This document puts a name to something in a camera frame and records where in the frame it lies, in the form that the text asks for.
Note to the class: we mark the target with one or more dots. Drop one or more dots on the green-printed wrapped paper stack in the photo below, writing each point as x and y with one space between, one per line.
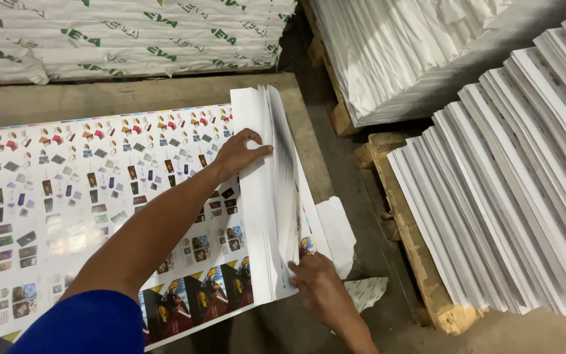
116 34

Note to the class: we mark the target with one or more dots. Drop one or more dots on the lifted bundle of printed sheets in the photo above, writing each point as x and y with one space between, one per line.
263 216

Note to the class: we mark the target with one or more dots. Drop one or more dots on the torn white wrapping paper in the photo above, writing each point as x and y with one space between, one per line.
337 231

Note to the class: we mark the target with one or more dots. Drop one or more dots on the fanned piles of white sheets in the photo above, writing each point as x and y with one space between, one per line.
509 187

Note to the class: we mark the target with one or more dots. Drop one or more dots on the torn printed paper scrap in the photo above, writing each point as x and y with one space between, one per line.
367 292

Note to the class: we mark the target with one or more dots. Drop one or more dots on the person's right fingers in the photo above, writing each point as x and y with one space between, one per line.
298 275

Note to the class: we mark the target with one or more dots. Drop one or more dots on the person's right hand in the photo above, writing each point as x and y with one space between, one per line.
323 287

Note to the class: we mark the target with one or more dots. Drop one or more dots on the wooden pallet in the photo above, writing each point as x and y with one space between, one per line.
339 118
410 246

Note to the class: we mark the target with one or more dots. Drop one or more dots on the flat stack of printed sheets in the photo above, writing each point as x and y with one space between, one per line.
67 196

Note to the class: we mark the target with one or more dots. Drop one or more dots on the person's left hand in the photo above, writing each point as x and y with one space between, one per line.
233 156

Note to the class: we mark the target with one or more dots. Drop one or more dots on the blue shirt sleeve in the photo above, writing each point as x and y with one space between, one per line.
79 324

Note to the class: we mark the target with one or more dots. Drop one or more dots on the plain white wrapped paper stack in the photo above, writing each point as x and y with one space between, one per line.
401 54

